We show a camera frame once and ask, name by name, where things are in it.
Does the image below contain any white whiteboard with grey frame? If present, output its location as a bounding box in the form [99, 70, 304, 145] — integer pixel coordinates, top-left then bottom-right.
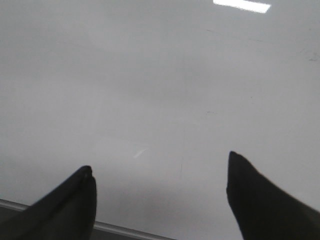
[0, 0, 320, 240]

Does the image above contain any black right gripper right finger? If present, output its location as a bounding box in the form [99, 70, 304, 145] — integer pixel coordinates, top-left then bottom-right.
[226, 151, 320, 240]

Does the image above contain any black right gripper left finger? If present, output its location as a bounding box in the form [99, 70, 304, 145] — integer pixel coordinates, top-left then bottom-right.
[0, 165, 97, 240]

